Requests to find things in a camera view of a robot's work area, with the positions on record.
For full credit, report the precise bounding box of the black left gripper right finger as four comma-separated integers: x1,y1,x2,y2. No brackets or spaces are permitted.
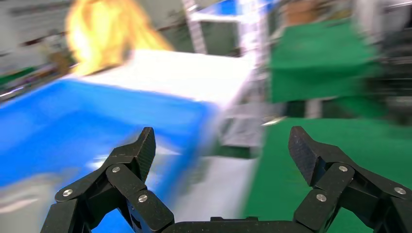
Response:
288,126,412,233

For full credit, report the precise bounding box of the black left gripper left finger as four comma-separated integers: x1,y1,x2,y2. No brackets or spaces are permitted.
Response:
40,127,175,233

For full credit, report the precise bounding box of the green table mat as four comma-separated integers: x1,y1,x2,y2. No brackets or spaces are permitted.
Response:
241,117,412,233

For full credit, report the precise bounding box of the blue plastic bin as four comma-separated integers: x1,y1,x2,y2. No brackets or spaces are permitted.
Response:
0,79,215,233

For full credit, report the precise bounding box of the green cloth covered table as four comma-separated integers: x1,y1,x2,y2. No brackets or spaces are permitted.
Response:
270,19,384,103

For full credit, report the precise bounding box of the yellow plastic bag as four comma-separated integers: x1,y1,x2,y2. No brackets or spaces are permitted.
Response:
65,0,173,77

